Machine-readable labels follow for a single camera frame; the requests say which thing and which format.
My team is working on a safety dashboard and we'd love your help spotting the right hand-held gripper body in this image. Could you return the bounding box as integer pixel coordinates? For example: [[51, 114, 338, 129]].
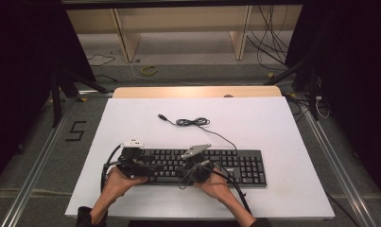
[[181, 143, 216, 184]]

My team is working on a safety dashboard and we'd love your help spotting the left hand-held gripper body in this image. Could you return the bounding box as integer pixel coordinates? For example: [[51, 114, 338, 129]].
[[116, 137, 152, 179]]

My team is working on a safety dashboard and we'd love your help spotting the black keyboard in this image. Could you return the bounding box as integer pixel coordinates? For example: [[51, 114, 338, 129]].
[[136, 148, 268, 189]]

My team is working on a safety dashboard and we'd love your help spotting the person's right hand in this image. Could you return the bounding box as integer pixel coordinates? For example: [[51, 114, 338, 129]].
[[193, 167, 235, 201]]

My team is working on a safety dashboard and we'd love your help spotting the person's left hand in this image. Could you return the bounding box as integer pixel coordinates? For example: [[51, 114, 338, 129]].
[[102, 166, 149, 203]]

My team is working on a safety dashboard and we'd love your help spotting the light wooden table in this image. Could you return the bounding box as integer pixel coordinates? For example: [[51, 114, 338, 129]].
[[112, 85, 284, 99]]

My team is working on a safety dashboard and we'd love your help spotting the person's dark left sleeve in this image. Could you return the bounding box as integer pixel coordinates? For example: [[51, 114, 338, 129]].
[[76, 205, 109, 227]]

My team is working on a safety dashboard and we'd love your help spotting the person's dark sleeve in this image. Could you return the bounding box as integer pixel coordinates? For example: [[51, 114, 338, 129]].
[[249, 218, 273, 227], [76, 205, 109, 227]]

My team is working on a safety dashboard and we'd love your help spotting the person's dark right sleeve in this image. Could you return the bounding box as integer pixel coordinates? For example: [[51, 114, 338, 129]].
[[249, 218, 273, 227]]

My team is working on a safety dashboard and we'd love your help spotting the white board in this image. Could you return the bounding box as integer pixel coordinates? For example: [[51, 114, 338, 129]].
[[64, 96, 337, 221]]

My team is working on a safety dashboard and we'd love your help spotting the yellow tape roll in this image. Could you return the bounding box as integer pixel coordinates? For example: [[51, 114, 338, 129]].
[[140, 64, 159, 77]]

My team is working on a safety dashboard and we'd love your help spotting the black metal stand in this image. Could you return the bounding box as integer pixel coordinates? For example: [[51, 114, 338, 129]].
[[50, 66, 110, 129], [264, 56, 322, 122]]

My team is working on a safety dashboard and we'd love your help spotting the dark curtain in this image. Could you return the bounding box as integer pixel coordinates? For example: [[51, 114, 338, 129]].
[[285, 0, 381, 204], [0, 0, 96, 190]]

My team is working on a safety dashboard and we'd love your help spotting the light wooden desk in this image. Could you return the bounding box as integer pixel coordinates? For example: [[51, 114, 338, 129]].
[[61, 0, 305, 63]]

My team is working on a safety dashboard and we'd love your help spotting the left hand-held gripper cable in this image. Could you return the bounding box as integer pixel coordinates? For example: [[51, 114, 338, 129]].
[[99, 144, 124, 193]]

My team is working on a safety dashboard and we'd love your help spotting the hand-held gripper cable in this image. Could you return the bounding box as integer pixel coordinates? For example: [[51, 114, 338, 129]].
[[177, 160, 252, 216], [99, 144, 124, 193]]

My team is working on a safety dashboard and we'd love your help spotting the right hand-held gripper cable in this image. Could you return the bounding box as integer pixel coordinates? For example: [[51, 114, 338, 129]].
[[177, 160, 252, 216]]

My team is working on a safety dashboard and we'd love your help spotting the black keyboard cable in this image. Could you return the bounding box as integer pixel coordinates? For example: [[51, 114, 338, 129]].
[[157, 113, 238, 151]]

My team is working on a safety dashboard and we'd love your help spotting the white floor cable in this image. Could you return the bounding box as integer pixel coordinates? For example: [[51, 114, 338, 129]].
[[126, 59, 209, 87]]

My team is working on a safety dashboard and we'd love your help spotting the metal floor rail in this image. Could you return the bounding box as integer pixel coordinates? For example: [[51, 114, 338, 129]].
[[0, 97, 78, 227], [299, 96, 377, 227]]

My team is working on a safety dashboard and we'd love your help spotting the thin black floor cable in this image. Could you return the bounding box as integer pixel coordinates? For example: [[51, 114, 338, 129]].
[[86, 53, 116, 68]]

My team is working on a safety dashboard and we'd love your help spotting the white looped cable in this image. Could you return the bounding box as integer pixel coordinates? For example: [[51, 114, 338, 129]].
[[315, 96, 332, 120]]

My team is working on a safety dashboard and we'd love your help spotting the bundle of black cables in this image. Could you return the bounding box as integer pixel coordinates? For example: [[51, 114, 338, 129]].
[[245, 4, 290, 72]]

